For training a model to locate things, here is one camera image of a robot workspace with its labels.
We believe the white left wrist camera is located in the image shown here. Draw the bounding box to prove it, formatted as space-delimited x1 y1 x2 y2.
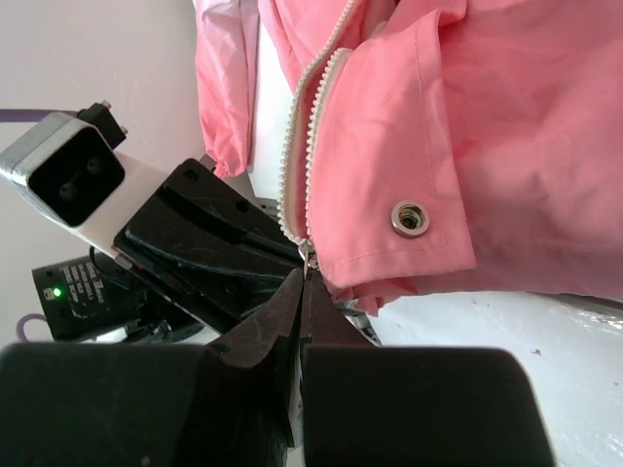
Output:
1 101 166 259

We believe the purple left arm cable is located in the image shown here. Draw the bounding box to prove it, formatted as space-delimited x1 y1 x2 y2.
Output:
0 109 79 124

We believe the pink hooded zip jacket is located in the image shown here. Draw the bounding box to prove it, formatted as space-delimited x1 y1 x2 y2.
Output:
196 1 622 313

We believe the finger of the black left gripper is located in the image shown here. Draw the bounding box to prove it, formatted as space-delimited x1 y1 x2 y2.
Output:
115 192 300 333
167 159 300 265

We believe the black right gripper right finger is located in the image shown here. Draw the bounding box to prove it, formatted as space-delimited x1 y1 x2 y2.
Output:
302 272 554 466

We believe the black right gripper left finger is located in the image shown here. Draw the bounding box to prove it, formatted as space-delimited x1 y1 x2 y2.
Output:
1 269 305 466

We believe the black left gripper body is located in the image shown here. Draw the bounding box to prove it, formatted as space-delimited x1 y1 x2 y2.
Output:
31 248 203 343

